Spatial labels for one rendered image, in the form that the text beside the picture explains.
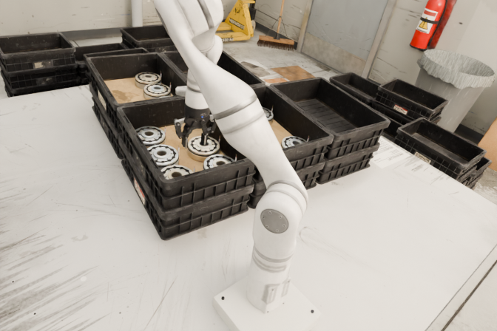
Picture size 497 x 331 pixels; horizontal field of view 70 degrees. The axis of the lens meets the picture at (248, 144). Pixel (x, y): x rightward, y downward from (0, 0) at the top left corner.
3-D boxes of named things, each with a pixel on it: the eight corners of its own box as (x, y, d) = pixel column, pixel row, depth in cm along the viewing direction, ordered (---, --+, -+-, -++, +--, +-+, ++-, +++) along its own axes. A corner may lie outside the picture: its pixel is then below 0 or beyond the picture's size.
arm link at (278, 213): (299, 213, 66) (285, 273, 75) (314, 185, 73) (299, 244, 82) (254, 195, 68) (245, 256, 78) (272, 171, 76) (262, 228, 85)
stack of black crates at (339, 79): (377, 129, 292) (393, 92, 272) (356, 139, 274) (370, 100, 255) (339, 107, 315) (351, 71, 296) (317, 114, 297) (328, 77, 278)
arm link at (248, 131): (265, 91, 70) (244, 110, 62) (319, 205, 77) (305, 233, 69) (229, 106, 75) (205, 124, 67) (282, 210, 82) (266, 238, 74)
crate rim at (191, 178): (261, 163, 104) (262, 157, 103) (163, 191, 88) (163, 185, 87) (200, 100, 130) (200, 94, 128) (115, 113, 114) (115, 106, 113)
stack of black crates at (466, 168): (450, 209, 222) (488, 151, 196) (427, 228, 204) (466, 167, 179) (394, 172, 245) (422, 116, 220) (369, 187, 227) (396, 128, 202)
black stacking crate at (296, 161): (325, 165, 125) (335, 138, 118) (256, 188, 109) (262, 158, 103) (262, 110, 150) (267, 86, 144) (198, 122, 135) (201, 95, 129)
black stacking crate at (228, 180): (255, 188, 109) (262, 158, 103) (163, 218, 94) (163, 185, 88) (197, 122, 135) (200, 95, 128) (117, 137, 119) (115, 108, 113)
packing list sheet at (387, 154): (412, 154, 160) (413, 154, 160) (384, 171, 147) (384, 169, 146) (353, 120, 179) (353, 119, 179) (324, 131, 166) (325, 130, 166)
